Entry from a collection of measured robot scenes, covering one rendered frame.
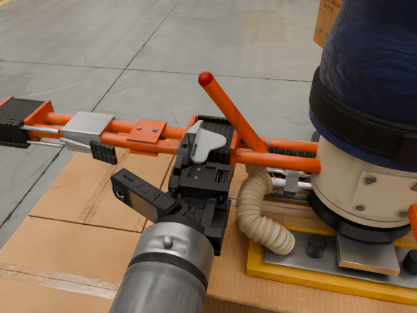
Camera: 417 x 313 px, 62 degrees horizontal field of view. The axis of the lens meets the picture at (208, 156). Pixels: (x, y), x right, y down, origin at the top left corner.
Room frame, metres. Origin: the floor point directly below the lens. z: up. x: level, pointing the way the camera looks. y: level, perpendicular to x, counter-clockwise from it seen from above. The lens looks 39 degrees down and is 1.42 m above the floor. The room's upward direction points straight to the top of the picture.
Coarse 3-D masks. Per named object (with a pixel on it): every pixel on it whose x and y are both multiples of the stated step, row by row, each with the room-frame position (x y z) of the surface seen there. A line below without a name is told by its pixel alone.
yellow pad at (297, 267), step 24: (312, 240) 0.33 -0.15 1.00; (264, 264) 0.31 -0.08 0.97; (288, 264) 0.30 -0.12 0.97; (312, 264) 0.30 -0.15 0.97; (336, 264) 0.30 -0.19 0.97; (408, 264) 0.29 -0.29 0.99; (336, 288) 0.27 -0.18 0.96; (360, 288) 0.27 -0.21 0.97; (384, 288) 0.27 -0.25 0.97; (408, 288) 0.27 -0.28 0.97
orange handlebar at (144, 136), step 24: (48, 120) 0.53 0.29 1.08; (120, 120) 0.52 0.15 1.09; (144, 120) 0.51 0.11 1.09; (120, 144) 0.46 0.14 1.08; (144, 144) 0.45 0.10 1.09; (168, 144) 0.45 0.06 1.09; (240, 144) 0.46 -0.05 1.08; (264, 144) 0.45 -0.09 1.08; (288, 144) 0.45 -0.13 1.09; (312, 144) 0.45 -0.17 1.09; (288, 168) 0.40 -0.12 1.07; (312, 168) 0.40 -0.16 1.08; (408, 216) 0.31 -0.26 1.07
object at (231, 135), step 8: (192, 120) 0.49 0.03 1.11; (208, 120) 0.50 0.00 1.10; (216, 120) 0.50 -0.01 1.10; (224, 120) 0.50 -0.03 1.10; (208, 128) 0.48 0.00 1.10; (216, 128) 0.48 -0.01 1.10; (224, 128) 0.48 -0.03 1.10; (232, 128) 0.48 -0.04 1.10; (224, 136) 0.46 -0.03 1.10; (232, 136) 0.46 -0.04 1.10; (232, 144) 0.42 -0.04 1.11; (216, 152) 0.41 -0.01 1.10; (224, 152) 0.41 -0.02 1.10; (232, 152) 0.41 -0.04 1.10; (208, 160) 0.42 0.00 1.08; (216, 160) 0.41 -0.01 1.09; (224, 160) 0.40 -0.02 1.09; (232, 160) 0.41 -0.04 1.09; (232, 176) 0.41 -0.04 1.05
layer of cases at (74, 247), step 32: (96, 160) 1.07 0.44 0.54; (128, 160) 1.07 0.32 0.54; (160, 160) 1.07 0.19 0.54; (64, 192) 0.89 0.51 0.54; (96, 192) 0.89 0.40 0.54; (32, 224) 0.75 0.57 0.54; (64, 224) 0.75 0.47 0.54; (96, 224) 0.75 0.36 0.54; (128, 224) 0.75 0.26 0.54; (0, 256) 0.62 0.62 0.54; (32, 256) 0.62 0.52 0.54; (64, 256) 0.62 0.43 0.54; (96, 256) 0.62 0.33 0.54; (128, 256) 0.62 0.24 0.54; (0, 288) 0.52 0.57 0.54; (32, 288) 0.52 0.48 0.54; (64, 288) 0.52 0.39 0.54; (96, 288) 0.52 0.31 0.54
